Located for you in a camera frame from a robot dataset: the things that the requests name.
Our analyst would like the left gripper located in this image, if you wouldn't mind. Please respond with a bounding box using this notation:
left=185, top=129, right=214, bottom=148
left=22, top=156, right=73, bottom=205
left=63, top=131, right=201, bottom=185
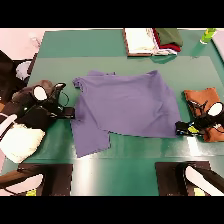
left=61, top=106, right=77, bottom=120

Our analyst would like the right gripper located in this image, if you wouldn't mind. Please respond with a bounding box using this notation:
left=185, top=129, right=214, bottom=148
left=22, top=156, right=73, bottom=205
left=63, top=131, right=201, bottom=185
left=175, top=120, right=202, bottom=137

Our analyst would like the purple T-shirt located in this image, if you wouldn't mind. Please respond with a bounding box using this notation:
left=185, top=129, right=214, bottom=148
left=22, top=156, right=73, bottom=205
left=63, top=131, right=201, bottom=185
left=69, top=69, right=182, bottom=159

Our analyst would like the orange garment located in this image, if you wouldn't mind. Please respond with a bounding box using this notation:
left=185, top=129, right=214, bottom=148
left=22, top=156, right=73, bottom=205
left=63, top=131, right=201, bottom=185
left=183, top=87, right=224, bottom=144

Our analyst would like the brown garment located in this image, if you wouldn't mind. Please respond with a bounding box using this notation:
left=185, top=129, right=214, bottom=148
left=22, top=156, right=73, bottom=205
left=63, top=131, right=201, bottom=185
left=12, top=79, right=56, bottom=101

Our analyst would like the white garment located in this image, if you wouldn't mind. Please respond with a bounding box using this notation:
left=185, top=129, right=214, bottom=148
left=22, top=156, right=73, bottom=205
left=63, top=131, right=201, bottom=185
left=124, top=28, right=178, bottom=57
left=0, top=125, right=47, bottom=164

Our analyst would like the black garment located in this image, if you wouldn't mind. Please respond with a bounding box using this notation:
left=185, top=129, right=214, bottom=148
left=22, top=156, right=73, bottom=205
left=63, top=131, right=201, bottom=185
left=0, top=49, right=28, bottom=103

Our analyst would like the red garment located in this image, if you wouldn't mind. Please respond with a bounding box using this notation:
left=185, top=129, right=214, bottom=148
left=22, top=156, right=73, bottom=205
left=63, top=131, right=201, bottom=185
left=152, top=28, right=183, bottom=53

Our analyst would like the dark green garment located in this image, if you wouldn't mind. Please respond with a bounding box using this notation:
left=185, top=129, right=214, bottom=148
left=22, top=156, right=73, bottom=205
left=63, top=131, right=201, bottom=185
left=154, top=28, right=185, bottom=48

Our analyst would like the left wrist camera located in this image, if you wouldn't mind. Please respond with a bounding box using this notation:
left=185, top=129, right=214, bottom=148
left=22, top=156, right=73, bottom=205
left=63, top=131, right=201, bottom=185
left=53, top=82, right=67, bottom=102

